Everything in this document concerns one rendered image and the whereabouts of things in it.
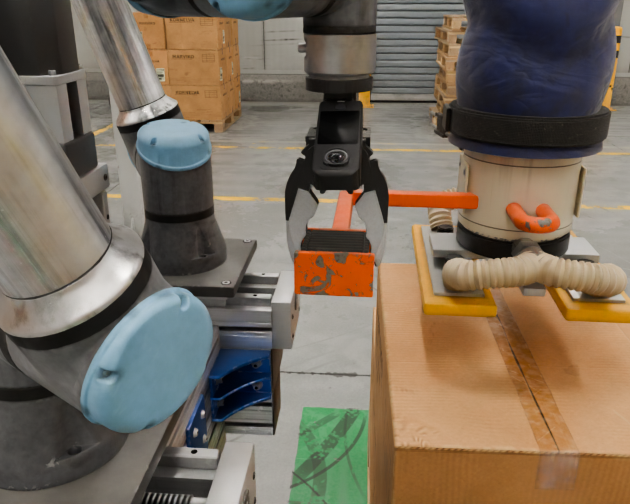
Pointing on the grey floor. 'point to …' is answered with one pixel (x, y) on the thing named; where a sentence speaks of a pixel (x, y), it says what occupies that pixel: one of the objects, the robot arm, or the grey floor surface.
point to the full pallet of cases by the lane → (196, 65)
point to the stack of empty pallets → (446, 79)
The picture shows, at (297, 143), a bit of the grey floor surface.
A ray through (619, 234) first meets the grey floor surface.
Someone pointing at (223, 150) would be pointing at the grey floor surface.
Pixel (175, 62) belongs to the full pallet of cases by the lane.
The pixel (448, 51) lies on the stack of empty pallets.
